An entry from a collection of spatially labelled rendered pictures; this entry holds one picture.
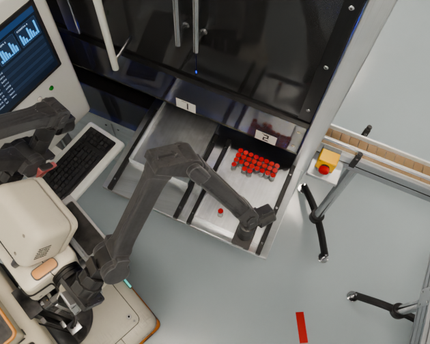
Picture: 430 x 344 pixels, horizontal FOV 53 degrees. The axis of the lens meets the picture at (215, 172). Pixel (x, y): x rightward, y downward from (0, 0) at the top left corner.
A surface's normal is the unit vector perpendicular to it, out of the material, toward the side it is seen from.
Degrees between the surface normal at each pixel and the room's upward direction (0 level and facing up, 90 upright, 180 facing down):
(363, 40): 90
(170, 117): 0
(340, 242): 0
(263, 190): 0
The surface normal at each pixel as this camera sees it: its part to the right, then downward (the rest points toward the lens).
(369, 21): -0.40, 0.83
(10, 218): -0.51, 0.17
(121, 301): 0.04, -0.42
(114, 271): 0.47, 0.63
